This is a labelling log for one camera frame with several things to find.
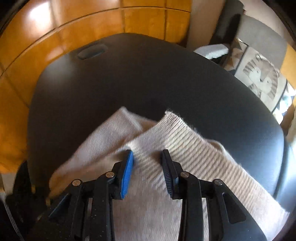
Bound beige knit sweater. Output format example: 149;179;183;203
49;108;289;240

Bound black padded table mat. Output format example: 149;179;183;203
28;33;295;211

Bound tiger print cushion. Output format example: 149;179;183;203
224;38;295;123

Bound grey yellow blue sofa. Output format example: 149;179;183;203
193;14;296;144

